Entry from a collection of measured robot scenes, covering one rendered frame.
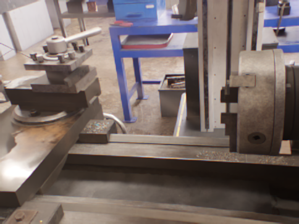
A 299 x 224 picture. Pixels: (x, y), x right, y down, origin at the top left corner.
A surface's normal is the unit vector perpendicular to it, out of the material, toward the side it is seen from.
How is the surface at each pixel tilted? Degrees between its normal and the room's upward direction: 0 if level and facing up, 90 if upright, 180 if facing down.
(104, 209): 49
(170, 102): 90
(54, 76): 90
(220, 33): 90
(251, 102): 61
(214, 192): 3
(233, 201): 11
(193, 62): 90
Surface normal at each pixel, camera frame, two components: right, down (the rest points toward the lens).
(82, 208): -0.22, -0.21
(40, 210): -0.10, -0.87
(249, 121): -0.22, 0.34
